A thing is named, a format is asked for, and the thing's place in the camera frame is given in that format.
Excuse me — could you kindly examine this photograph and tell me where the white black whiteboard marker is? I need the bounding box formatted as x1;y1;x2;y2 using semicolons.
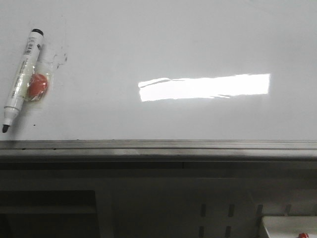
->
2;29;55;133

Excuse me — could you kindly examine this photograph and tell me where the white whiteboard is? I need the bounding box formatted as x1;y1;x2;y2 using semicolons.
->
0;0;317;161

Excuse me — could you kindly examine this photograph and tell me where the red whiteboard marker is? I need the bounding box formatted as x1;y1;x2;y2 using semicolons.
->
298;233;309;238

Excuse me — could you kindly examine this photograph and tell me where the grey metal pegboard panel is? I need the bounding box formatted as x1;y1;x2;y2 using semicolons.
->
95;178;317;238

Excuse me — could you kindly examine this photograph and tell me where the white plastic marker tray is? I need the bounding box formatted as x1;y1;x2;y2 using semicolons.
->
259;216;317;238

